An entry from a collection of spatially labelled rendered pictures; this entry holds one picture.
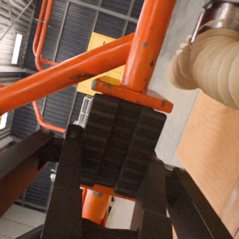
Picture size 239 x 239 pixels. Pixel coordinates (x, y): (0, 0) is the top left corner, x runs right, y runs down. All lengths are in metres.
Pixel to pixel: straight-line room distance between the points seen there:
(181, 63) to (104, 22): 10.83
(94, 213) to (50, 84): 0.12
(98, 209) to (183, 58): 0.16
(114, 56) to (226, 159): 0.17
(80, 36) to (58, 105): 3.82
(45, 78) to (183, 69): 0.12
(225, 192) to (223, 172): 0.02
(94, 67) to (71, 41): 10.91
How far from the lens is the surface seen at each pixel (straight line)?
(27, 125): 12.27
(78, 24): 11.18
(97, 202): 0.18
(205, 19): 0.18
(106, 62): 0.17
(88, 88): 7.55
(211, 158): 0.27
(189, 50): 0.19
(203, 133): 0.31
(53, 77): 0.17
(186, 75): 0.19
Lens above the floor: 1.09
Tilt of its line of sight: 4 degrees down
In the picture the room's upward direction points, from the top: 73 degrees counter-clockwise
